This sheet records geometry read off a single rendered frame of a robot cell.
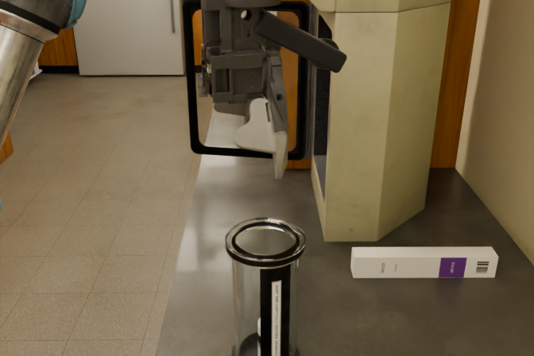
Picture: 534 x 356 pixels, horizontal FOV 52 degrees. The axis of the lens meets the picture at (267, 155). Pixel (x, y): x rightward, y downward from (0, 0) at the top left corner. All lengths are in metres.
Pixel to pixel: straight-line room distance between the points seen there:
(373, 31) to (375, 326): 0.51
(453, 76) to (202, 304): 0.86
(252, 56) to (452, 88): 0.94
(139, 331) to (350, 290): 1.51
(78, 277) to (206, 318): 1.88
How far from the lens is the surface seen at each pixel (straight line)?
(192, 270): 1.08
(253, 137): 0.60
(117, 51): 6.18
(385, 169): 1.10
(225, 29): 0.61
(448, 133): 1.52
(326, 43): 0.65
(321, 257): 1.11
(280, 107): 0.60
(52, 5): 0.96
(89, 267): 2.86
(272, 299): 0.74
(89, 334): 2.46
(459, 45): 1.46
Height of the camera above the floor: 1.55
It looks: 23 degrees down
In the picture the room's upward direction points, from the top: straight up
